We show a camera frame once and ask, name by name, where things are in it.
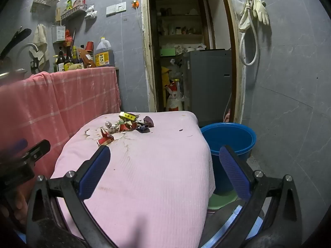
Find pink floral blanket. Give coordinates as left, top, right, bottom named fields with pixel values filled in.
left=50, top=111, right=216, bottom=248

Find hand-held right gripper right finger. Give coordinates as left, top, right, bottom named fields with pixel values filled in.
left=219, top=145, right=303, bottom=248

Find cream rubber glove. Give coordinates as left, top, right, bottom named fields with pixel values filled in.
left=239, top=0, right=255, bottom=30
left=252, top=0, right=270, bottom=26

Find white hose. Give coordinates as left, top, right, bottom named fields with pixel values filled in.
left=239, top=1, right=259, bottom=66

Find metal faucet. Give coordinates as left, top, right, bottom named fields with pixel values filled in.
left=17, top=43, right=39, bottom=70

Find metal utensil holder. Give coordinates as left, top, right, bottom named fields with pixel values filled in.
left=52, top=25, right=66, bottom=44

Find person's left hand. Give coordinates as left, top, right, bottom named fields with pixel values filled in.
left=12, top=186, right=29, bottom=223

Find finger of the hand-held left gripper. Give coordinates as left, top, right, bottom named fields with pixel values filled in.
left=0, top=138, right=28, bottom=159
left=19, top=139, right=51, bottom=166

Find yellow plastic bag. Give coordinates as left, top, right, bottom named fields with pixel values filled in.
left=162, top=67, right=172, bottom=88

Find cooking oil jug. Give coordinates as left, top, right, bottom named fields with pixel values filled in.
left=94, top=37, right=115, bottom=68

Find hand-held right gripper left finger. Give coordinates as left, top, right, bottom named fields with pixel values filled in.
left=26, top=145, right=114, bottom=248

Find wooden door frame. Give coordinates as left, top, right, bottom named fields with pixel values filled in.
left=140, top=0, right=246, bottom=124

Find white and red rice sack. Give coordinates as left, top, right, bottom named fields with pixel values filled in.
left=165, top=81, right=185, bottom=112

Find metal wall rack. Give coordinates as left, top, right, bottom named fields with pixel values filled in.
left=61, top=5, right=87, bottom=20

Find beige hanging cloth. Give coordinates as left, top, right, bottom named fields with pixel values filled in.
left=32, top=24, right=49, bottom=65

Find crumpled printed white wrapper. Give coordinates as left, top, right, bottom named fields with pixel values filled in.
left=105, top=120, right=121, bottom=135

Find pink checkered cloth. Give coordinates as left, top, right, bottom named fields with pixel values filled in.
left=0, top=67, right=122, bottom=176

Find grey washing machine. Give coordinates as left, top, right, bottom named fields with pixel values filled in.
left=182, top=49, right=232, bottom=127

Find yellow snack wrapper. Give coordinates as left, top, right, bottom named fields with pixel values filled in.
left=118, top=112, right=137, bottom=122

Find white hanging plastic bag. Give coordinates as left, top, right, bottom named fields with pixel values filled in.
left=85, top=5, right=98, bottom=19

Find black pan handle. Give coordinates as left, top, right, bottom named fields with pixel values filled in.
left=0, top=27, right=32, bottom=60

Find blue plastic bucket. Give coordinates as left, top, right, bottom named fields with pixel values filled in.
left=200, top=123, right=257, bottom=195

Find orange-brown packet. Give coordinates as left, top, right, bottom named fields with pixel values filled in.
left=78, top=47, right=96, bottom=69

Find clear plastic bags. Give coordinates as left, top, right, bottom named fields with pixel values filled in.
left=169, top=57, right=185, bottom=80

